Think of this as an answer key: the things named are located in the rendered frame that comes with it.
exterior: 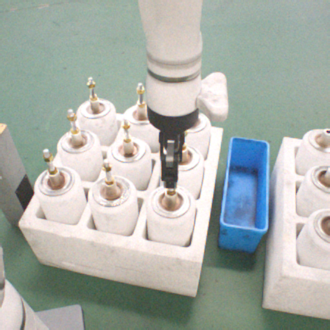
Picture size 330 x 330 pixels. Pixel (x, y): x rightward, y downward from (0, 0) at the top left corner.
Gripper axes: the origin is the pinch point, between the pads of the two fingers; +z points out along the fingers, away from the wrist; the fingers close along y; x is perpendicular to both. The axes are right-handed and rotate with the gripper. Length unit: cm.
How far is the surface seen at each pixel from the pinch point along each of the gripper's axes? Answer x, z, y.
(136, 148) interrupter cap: -8.4, 10.0, -13.7
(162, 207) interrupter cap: -1.5, 9.9, 1.5
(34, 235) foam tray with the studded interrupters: -28.8, 20.2, 4.0
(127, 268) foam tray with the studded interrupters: -8.7, 26.4, 6.6
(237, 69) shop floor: 22, 35, -87
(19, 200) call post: -36.8, 22.6, -6.3
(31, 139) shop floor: -49, 35, -40
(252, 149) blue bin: 21.2, 26.4, -32.1
